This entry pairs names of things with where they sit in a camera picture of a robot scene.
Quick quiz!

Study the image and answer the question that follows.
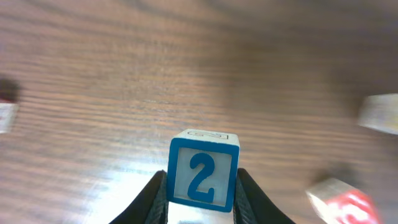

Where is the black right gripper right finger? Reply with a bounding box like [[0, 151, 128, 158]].
[[233, 168, 295, 224]]

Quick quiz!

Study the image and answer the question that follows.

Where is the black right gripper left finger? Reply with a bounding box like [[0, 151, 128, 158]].
[[109, 170, 169, 224]]

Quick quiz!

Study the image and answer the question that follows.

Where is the blue number 2 block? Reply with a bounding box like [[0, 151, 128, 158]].
[[167, 129, 240, 213]]

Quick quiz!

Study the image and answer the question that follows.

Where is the red letter I block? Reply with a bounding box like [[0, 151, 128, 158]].
[[306, 178, 382, 224]]

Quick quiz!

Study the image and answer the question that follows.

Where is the white blue-sided block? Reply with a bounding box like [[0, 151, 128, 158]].
[[358, 93, 397, 135]]

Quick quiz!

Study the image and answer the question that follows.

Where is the yellow far block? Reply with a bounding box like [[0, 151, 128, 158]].
[[0, 99, 19, 134]]

